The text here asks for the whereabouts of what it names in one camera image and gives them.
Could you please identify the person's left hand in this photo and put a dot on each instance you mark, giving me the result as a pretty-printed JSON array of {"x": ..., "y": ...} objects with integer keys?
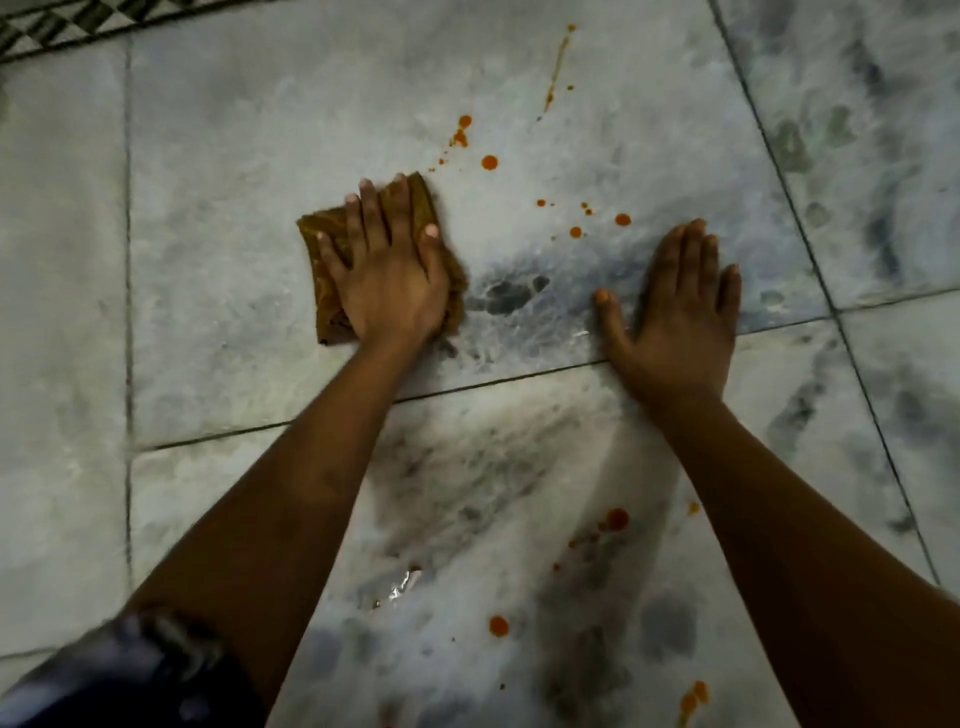
[{"x": 390, "y": 292}]

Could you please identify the person's right little finger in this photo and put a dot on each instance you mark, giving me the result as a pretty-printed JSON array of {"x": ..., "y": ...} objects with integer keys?
[{"x": 729, "y": 296}]

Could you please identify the person's left middle finger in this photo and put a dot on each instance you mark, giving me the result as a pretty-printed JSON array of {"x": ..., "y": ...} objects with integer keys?
[{"x": 373, "y": 214}]

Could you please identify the person's right hand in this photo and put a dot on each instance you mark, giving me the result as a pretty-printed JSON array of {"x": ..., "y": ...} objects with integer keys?
[{"x": 679, "y": 345}]

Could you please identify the person's right thumb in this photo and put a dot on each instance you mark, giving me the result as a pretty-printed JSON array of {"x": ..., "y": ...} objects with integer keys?
[{"x": 611, "y": 319}]

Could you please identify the orange sauce splatter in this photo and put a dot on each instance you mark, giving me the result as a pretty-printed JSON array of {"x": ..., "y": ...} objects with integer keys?
[
  {"x": 616, "y": 519},
  {"x": 489, "y": 162}
]

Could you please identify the person's left forearm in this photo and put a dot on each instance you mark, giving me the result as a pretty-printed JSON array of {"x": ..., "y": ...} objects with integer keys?
[{"x": 300, "y": 487}]

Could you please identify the person's right middle finger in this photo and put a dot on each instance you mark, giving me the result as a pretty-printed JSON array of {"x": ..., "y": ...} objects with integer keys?
[{"x": 691, "y": 259}]

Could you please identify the brown cleaning cloth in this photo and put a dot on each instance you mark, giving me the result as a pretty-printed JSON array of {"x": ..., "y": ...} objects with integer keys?
[{"x": 324, "y": 304}]

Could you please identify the person's left thumb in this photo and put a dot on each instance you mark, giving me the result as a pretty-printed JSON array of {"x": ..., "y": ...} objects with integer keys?
[{"x": 433, "y": 259}]

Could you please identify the person's left little finger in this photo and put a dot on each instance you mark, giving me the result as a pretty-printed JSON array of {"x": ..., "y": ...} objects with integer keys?
[{"x": 334, "y": 262}]

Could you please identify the person's right forearm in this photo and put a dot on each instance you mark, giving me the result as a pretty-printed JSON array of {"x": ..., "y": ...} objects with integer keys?
[{"x": 810, "y": 585}]

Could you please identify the dark patterned sleeve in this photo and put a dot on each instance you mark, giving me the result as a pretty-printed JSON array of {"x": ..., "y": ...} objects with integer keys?
[{"x": 127, "y": 675}]

